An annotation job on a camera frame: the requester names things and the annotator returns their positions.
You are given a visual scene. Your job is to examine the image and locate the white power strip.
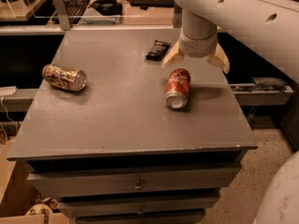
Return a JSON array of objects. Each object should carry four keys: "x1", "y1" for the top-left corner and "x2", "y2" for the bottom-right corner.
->
[{"x1": 0, "y1": 86, "x2": 17, "y2": 97}]

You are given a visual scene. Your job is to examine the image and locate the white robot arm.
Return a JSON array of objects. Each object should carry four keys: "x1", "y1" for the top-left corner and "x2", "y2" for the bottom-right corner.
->
[{"x1": 174, "y1": 0, "x2": 299, "y2": 82}]

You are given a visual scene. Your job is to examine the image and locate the black laptop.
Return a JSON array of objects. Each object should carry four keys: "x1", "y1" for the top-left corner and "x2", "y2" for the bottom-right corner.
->
[{"x1": 130, "y1": 0, "x2": 174, "y2": 7}]

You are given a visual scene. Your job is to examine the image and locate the bottom grey drawer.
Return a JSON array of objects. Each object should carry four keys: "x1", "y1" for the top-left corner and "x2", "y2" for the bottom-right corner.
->
[{"x1": 76, "y1": 209, "x2": 205, "y2": 224}]

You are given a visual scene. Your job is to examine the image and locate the middle grey drawer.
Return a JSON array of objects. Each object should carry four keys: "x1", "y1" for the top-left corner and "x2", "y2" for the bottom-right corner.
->
[{"x1": 58, "y1": 190, "x2": 220, "y2": 217}]

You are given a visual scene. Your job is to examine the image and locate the left grey metal post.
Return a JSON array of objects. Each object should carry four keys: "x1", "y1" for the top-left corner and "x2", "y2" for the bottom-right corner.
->
[{"x1": 52, "y1": 0, "x2": 72, "y2": 31}]

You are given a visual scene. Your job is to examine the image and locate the brown patterned drink can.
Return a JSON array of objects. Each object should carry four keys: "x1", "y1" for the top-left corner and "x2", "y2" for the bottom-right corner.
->
[{"x1": 42, "y1": 64, "x2": 87, "y2": 91}]

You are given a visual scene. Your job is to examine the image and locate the black computer keyboard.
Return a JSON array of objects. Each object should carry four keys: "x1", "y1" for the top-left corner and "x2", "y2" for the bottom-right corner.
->
[{"x1": 51, "y1": 0, "x2": 91, "y2": 24}]

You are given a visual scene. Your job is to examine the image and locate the grey metal rail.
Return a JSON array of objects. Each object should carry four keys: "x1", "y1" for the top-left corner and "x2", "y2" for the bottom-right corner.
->
[{"x1": 230, "y1": 77, "x2": 293, "y2": 106}]

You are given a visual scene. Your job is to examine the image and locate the right grey metal post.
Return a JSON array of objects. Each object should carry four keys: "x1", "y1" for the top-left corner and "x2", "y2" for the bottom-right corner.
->
[{"x1": 173, "y1": 4, "x2": 182, "y2": 28}]

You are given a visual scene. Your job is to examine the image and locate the black headphones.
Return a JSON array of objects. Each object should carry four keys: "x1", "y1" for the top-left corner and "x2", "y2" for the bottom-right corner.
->
[{"x1": 90, "y1": 0, "x2": 122, "y2": 16}]

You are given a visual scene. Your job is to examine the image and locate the cardboard box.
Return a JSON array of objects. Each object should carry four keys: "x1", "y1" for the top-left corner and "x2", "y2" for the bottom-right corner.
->
[{"x1": 0, "y1": 140, "x2": 70, "y2": 224}]

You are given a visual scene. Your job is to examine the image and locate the top grey drawer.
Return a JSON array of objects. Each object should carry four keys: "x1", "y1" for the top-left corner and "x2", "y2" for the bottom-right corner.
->
[{"x1": 28, "y1": 163, "x2": 241, "y2": 198}]

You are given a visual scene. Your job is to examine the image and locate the grey drawer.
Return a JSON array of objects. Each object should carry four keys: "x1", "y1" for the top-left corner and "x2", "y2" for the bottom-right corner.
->
[
  {"x1": 58, "y1": 190, "x2": 220, "y2": 217},
  {"x1": 76, "y1": 209, "x2": 205, "y2": 224},
  {"x1": 28, "y1": 163, "x2": 241, "y2": 198}
]

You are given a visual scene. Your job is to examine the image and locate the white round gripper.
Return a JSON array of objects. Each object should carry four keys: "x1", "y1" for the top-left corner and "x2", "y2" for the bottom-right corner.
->
[{"x1": 163, "y1": 33, "x2": 230, "y2": 74}]

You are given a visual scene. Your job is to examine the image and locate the grey metal post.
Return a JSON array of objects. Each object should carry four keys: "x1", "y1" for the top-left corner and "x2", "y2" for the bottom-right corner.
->
[
  {"x1": 173, "y1": 4, "x2": 182, "y2": 28},
  {"x1": 52, "y1": 0, "x2": 72, "y2": 31}
]

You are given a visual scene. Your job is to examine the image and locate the black snack bar wrapper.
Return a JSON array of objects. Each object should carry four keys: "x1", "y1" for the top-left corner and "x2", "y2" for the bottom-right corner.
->
[{"x1": 146, "y1": 40, "x2": 170, "y2": 62}]

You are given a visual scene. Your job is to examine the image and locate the red coke can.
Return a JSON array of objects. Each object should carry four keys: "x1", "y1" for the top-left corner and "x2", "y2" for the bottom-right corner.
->
[{"x1": 164, "y1": 68, "x2": 191, "y2": 109}]

